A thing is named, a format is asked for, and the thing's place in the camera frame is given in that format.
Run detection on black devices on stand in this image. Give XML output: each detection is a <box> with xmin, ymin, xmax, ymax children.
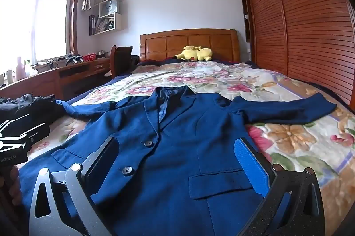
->
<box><xmin>65</xmin><ymin>51</ymin><xmax>84</xmax><ymax>64</ymax></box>

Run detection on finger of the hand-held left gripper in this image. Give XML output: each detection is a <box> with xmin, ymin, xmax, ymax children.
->
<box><xmin>28</xmin><ymin>123</ymin><xmax>50</xmax><ymax>146</ymax></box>

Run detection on yellow plush toy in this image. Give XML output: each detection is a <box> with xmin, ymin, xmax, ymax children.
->
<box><xmin>174</xmin><ymin>45</ymin><xmax>213</xmax><ymax>62</ymax></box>

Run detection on wooden framed window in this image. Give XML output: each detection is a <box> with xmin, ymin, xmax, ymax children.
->
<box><xmin>0</xmin><ymin>0</ymin><xmax>82</xmax><ymax>70</ymax></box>

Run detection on pile of dark clothes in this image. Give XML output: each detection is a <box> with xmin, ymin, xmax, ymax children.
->
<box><xmin>0</xmin><ymin>94</ymin><xmax>65</xmax><ymax>131</ymax></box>

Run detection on white wall shelf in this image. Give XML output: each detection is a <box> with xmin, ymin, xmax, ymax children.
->
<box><xmin>89</xmin><ymin>0</ymin><xmax>124</xmax><ymax>36</ymax></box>

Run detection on wooden chair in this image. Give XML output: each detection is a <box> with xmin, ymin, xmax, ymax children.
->
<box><xmin>110</xmin><ymin>45</ymin><xmax>134</xmax><ymax>78</ymax></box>

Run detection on wooden louvered wardrobe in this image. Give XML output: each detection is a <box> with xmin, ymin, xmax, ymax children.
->
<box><xmin>233</xmin><ymin>0</ymin><xmax>355</xmax><ymax>114</ymax></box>

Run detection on pink bottle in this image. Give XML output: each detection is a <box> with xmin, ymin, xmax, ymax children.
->
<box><xmin>15</xmin><ymin>56</ymin><xmax>26</xmax><ymax>82</ymax></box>

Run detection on navy blue suit jacket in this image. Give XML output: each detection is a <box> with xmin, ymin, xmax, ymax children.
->
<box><xmin>19</xmin><ymin>86</ymin><xmax>337</xmax><ymax>236</ymax></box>

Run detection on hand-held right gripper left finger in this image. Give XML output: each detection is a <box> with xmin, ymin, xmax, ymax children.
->
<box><xmin>29</xmin><ymin>137</ymin><xmax>120</xmax><ymax>236</ymax></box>

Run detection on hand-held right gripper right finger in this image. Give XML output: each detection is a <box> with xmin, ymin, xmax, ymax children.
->
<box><xmin>234</xmin><ymin>138</ymin><xmax>325</xmax><ymax>236</ymax></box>

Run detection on floral blanket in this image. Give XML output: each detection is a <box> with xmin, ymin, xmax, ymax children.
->
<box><xmin>25</xmin><ymin>61</ymin><xmax>355</xmax><ymax>236</ymax></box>

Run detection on wooden bed headboard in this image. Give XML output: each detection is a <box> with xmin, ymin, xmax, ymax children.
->
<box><xmin>139</xmin><ymin>29</ymin><xmax>239</xmax><ymax>63</ymax></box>

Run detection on wooden desk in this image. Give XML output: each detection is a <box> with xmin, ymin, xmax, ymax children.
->
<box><xmin>0</xmin><ymin>57</ymin><xmax>113</xmax><ymax>102</ymax></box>

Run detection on white paper bag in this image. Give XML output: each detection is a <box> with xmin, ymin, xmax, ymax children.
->
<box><xmin>99</xmin><ymin>0</ymin><xmax>118</xmax><ymax>17</ymax></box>

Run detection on person's left hand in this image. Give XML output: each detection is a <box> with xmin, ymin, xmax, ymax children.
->
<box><xmin>8</xmin><ymin>166</ymin><xmax>22</xmax><ymax>214</ymax></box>

